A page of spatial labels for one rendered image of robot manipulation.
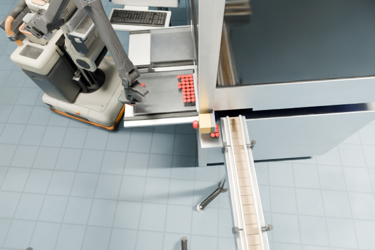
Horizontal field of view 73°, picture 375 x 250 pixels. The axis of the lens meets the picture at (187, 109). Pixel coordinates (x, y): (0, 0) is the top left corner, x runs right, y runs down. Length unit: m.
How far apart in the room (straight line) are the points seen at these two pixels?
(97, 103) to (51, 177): 0.74
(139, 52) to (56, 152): 1.30
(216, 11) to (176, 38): 0.96
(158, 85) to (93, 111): 0.88
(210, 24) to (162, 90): 0.75
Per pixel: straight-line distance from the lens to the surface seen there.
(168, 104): 1.40
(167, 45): 1.65
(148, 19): 1.91
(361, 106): 1.64
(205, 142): 1.30
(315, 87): 1.22
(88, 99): 2.30
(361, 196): 2.48
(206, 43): 0.83
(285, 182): 2.26
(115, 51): 1.13
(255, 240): 1.19
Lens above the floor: 2.10
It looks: 62 degrees down
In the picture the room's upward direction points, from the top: 5 degrees counter-clockwise
